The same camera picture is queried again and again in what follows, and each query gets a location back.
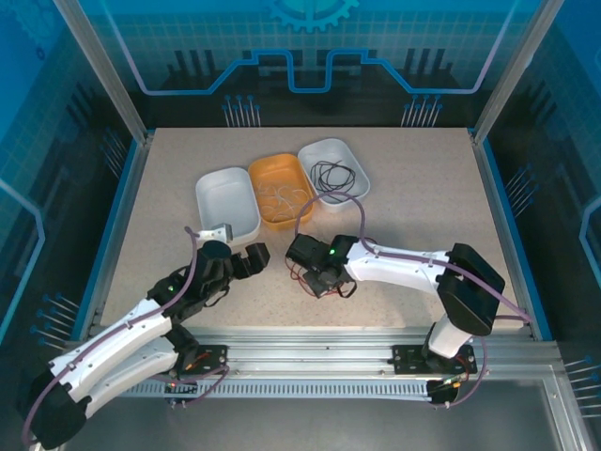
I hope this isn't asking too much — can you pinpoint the thin white cable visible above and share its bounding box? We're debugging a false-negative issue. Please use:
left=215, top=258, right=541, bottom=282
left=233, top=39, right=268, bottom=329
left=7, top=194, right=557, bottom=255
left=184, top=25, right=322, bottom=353
left=257, top=183, right=306, bottom=221
left=256, top=181, right=307, bottom=221

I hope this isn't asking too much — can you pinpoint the white plastic tray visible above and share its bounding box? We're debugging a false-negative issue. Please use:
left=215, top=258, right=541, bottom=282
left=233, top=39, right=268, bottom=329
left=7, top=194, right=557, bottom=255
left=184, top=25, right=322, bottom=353
left=194, top=166, right=262, bottom=250
left=297, top=137, right=371, bottom=215

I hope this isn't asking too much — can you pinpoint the orange plastic tray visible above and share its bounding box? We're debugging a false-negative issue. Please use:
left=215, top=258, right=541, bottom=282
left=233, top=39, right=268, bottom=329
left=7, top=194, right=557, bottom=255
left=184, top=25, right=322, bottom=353
left=247, top=152, right=315, bottom=232

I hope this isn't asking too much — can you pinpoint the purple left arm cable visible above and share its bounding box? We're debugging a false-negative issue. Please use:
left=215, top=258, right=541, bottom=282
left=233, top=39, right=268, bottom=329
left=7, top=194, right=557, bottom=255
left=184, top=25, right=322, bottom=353
left=22, top=225, right=231, bottom=446

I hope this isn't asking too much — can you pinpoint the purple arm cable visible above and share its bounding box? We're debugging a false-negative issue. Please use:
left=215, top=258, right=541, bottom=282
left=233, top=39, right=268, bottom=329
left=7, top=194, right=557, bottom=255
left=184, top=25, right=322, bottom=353
left=22, top=225, right=231, bottom=446
left=293, top=191, right=534, bottom=409

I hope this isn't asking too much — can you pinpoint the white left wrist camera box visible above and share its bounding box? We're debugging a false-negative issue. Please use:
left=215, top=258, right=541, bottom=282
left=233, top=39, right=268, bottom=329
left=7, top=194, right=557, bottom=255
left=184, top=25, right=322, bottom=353
left=195, top=223, right=236, bottom=245

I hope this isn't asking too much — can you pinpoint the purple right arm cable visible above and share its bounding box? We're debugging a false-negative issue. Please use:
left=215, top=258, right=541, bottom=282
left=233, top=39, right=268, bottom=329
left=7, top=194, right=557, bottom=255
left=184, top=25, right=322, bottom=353
left=293, top=191, right=534, bottom=409

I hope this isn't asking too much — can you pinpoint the aluminium mounting rail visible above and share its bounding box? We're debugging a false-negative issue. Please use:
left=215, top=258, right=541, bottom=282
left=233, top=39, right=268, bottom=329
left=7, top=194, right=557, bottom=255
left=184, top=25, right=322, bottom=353
left=63, top=326, right=560, bottom=377

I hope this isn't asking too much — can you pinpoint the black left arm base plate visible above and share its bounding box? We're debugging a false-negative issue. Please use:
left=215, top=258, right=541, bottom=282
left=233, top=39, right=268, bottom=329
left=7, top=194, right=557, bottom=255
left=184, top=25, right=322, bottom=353
left=177, top=344, right=230, bottom=376

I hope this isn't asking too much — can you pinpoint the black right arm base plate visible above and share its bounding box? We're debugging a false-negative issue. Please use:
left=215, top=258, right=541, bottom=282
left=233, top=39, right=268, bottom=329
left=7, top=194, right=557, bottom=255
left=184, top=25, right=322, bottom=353
left=392, top=342, right=479, bottom=377

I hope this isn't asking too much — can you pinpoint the slotted grey cable duct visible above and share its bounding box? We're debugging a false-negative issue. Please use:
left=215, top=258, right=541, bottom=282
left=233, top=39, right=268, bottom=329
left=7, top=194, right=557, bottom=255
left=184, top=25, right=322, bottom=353
left=112, top=380, right=436, bottom=401

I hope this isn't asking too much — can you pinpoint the aluminium table side rail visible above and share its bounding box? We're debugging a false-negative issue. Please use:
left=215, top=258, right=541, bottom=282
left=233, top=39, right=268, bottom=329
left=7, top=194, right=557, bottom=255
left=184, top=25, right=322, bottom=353
left=469, top=129, right=541, bottom=342
left=77, top=133, right=156, bottom=342

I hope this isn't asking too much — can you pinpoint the grey metal basin frame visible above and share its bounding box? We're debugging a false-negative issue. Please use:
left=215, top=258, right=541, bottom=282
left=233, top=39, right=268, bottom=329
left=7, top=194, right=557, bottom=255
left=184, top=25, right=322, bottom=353
left=27, top=364, right=586, bottom=451

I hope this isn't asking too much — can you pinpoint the aluminium frame post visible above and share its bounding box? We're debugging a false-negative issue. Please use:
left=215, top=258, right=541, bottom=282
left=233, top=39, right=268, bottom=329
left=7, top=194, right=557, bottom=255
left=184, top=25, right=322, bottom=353
left=52, top=0, right=154, bottom=145
left=471, top=0, right=564, bottom=145

